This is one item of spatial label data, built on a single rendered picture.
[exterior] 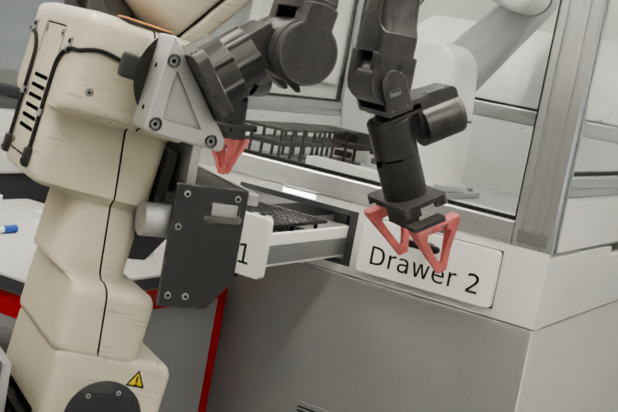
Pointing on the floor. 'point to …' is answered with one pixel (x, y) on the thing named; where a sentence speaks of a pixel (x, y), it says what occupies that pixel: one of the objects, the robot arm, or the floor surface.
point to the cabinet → (399, 351)
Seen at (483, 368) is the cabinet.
